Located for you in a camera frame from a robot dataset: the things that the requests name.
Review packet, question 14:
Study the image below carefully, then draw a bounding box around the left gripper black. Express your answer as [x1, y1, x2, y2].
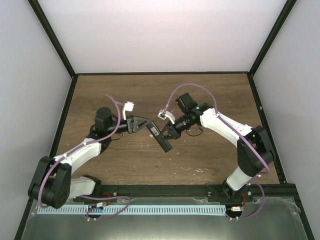
[107, 115, 151, 135]

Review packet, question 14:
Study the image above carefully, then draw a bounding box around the black remote control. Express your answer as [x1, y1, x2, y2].
[146, 121, 173, 153]

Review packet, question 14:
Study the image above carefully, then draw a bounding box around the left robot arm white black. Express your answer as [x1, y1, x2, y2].
[27, 107, 150, 209]

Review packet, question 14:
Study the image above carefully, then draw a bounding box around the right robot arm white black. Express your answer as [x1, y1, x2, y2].
[156, 93, 275, 202]

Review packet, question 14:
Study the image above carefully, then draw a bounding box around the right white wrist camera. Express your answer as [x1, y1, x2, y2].
[157, 109, 176, 124]

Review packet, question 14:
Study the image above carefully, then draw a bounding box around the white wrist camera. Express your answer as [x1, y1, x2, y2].
[122, 101, 135, 120]
[157, 109, 176, 124]

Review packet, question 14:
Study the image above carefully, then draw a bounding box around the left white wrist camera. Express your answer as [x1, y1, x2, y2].
[122, 101, 135, 120]

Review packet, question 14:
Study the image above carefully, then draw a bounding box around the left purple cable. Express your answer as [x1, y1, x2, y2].
[39, 94, 132, 222]

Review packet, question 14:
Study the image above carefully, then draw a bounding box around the purple cable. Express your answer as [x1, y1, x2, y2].
[39, 94, 132, 222]
[165, 83, 271, 222]

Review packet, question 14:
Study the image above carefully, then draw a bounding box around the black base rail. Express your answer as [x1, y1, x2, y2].
[73, 184, 253, 203]

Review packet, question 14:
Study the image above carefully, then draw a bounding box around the light blue slotted cable duct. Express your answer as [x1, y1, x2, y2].
[36, 204, 226, 217]

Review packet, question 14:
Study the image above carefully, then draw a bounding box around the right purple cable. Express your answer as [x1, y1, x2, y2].
[165, 83, 271, 222]

